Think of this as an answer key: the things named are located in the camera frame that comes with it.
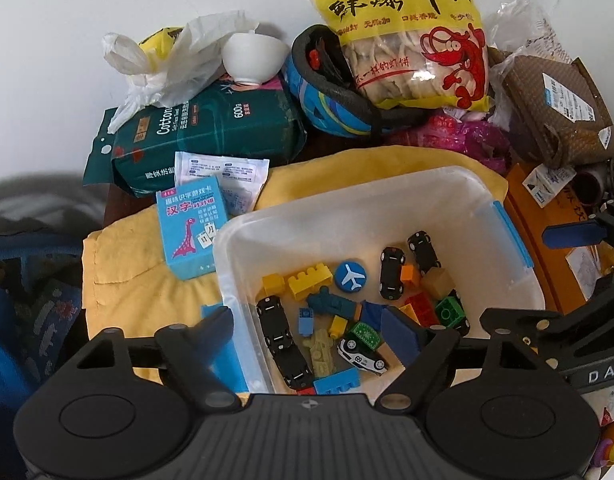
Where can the blue and black bag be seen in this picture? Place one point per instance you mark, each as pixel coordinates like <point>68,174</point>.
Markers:
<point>22,340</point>

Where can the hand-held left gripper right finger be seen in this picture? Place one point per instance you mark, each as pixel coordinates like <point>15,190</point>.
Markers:
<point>402,337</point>

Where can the white sachet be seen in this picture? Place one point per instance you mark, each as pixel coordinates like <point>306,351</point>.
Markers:
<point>222,176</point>

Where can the small white carton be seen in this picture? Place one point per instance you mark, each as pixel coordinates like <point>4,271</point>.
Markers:
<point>549,183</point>

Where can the long yellow toy brick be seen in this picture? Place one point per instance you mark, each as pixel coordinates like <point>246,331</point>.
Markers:
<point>309,283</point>

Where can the yellow blanket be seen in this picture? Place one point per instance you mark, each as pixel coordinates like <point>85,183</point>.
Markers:
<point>137,270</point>

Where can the grey tape roll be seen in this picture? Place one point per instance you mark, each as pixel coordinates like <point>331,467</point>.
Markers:
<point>594,186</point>

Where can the white bowl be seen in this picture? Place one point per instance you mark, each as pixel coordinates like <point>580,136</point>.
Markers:
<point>252,57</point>

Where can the large red toy block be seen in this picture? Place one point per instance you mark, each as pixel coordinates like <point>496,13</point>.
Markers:
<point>421,308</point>

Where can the tan toy cube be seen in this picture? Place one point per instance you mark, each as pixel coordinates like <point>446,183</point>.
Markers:
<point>439,283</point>

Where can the green tissue pack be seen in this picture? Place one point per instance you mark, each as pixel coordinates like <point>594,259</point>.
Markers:
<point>207,135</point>

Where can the blue card box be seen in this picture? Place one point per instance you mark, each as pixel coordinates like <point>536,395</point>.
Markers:
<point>189,232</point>

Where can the yellow shrimp cracker bag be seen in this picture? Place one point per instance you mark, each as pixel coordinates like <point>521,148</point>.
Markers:
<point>412,40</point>

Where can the white plastic storage bin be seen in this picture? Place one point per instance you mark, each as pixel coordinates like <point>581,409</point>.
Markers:
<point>337,210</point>

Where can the green toy block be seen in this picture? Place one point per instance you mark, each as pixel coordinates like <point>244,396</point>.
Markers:
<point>449,311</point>

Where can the orange toy block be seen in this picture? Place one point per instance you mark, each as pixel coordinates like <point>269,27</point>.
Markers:
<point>411,275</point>

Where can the white toy police car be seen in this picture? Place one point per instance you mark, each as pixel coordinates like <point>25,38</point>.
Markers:
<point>362,358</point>

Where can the blue and black helmet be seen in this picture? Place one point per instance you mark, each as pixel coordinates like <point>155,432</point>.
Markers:
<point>332,100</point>

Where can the colourful toy rings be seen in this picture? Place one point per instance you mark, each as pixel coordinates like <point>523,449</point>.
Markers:
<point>608,435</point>

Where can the small blue toy block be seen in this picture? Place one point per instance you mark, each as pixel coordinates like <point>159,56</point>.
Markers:
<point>305,321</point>

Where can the brown parcel bag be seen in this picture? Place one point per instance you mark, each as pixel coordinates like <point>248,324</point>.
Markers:
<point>547,107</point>

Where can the large yellow toy block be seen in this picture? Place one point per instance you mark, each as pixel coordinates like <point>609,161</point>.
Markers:
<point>411,313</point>

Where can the white plastic bag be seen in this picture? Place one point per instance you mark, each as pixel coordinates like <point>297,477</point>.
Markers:
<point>157,65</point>

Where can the small red toy block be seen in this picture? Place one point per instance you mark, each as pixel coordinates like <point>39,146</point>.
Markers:
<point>303,390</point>

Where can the clear plastic bag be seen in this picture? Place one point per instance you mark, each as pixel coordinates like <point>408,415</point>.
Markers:
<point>529,25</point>

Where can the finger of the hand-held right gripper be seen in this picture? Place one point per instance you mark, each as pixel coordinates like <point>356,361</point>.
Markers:
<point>587,325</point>
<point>574,236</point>

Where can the olive toy tank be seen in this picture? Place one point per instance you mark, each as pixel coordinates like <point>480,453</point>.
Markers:
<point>319,352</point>

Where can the pink plastic bag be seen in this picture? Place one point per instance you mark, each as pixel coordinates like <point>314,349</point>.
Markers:
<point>462,136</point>

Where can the orange box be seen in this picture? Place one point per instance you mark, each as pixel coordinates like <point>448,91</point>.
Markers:
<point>542,265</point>

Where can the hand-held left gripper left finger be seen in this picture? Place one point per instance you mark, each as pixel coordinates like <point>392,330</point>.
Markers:
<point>217,327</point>

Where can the small yellow toy block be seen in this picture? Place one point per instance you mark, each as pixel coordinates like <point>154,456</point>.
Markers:
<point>338,327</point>

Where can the blue round airplane token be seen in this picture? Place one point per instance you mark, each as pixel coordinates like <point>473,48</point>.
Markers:
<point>351,276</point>

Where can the green toy car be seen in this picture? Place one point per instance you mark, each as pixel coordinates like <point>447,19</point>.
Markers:
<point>364,334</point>

